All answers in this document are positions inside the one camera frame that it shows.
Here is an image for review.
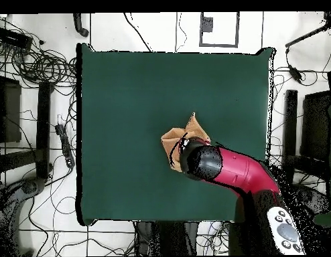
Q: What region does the dark green tablecloth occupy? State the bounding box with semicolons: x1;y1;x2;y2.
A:
75;42;276;226

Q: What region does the grey square frame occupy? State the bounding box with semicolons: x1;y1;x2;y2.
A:
198;11;241;49

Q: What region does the small grey box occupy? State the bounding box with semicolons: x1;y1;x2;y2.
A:
200;16;214;33

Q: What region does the long black power strip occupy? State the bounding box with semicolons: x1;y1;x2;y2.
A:
54;123;76;169

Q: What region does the yellow terry towel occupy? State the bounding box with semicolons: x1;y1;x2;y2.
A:
160;112;211;173

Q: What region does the black power adapter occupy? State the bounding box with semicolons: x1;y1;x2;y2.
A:
287;64;304;84

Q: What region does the black pole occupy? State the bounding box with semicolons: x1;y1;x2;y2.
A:
285;22;331;49

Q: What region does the black stand bar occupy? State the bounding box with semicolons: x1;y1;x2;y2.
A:
281;89;298;185
36;80;54;179

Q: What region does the grey caster foot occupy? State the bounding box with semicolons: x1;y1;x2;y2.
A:
291;183;331;216
0;176;47;212

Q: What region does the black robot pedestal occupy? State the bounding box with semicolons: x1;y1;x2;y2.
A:
133;220;200;256

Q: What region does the dark rectangular panel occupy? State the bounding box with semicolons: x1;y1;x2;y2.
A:
0;75;22;143
300;90;331;161

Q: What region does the tangle of black cables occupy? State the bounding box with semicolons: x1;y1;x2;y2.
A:
0;39;78;89

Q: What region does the black curved handle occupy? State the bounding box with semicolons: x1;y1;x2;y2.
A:
72;12;90;37

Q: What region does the black electronics box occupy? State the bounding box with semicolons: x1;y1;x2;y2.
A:
0;27;34;51

